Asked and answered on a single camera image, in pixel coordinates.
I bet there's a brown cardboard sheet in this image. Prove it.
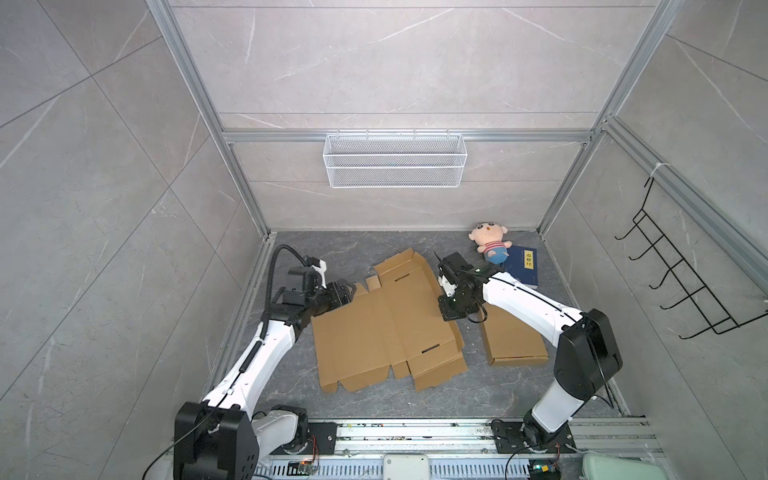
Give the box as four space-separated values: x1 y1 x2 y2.
311 248 468 393

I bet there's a brown cardboard box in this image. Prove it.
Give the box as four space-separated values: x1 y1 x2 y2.
480 304 549 367

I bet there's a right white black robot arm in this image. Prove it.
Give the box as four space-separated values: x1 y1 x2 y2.
438 252 623 449

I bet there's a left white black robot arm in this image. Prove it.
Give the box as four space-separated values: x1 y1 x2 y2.
172 263 357 479

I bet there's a white electrical box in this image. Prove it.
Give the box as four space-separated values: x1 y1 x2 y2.
382 454 431 480

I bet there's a plush doll striped shirt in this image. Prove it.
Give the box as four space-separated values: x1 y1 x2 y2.
468 222 512 265

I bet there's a dark blue book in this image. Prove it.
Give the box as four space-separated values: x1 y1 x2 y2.
504 245 539 289

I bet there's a pale green container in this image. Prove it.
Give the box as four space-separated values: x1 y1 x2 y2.
581 453 667 480

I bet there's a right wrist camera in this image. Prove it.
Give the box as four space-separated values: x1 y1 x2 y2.
438 275 456 297

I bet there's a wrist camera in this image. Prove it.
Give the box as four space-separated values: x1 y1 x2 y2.
305 256 327 288
438 275 456 297

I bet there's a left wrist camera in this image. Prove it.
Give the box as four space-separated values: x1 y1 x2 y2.
305 256 327 288

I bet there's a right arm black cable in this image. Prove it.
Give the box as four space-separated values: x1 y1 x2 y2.
434 251 616 409

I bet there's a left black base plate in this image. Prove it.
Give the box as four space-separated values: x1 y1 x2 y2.
271 421 339 456

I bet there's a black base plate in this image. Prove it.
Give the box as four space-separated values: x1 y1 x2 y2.
271 421 339 456
489 419 575 454

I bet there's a white wire mesh basket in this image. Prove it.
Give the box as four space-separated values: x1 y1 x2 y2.
322 133 468 189

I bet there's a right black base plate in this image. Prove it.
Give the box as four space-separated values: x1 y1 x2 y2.
489 419 575 454

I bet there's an aluminium mounting rail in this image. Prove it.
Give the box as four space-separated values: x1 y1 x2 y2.
251 417 664 462

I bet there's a black wire hook rack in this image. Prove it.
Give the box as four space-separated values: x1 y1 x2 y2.
614 177 767 340

